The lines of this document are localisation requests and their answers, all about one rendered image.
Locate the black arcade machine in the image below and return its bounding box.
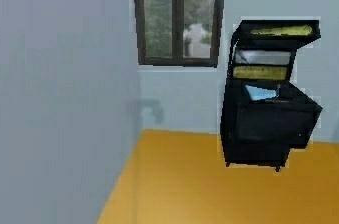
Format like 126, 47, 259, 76
219, 19, 324, 173

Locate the dark framed window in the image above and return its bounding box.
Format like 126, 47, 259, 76
134, 0, 225, 68

